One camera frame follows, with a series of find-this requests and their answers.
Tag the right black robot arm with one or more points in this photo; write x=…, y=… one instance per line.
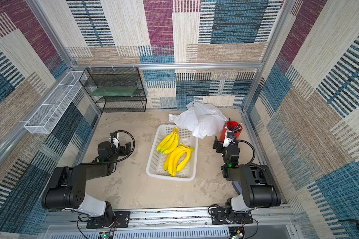
x=258, y=187

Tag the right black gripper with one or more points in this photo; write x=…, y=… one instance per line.
x=220, y=145

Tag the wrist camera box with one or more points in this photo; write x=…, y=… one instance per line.
x=114, y=139
x=229, y=137

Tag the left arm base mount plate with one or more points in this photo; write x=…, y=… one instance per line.
x=119, y=219

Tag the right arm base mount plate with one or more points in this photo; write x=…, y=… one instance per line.
x=223, y=216

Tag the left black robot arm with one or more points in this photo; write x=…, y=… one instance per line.
x=66, y=189

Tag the black wire shelf rack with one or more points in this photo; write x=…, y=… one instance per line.
x=94, y=78

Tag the green board on shelf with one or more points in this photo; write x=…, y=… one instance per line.
x=114, y=91

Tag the white plastic bag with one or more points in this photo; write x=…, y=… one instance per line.
x=201, y=119

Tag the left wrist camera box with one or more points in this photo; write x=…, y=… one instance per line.
x=114, y=139

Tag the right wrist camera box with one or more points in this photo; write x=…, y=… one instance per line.
x=229, y=137

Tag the blue grey small device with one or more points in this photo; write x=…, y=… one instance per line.
x=237, y=187

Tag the white perforated plastic basket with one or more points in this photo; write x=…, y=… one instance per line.
x=155, y=166

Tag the red pen cup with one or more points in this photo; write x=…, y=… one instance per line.
x=222, y=136

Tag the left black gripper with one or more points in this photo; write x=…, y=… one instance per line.
x=121, y=149

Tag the white wire mesh basket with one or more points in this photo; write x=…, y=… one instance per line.
x=46, y=117

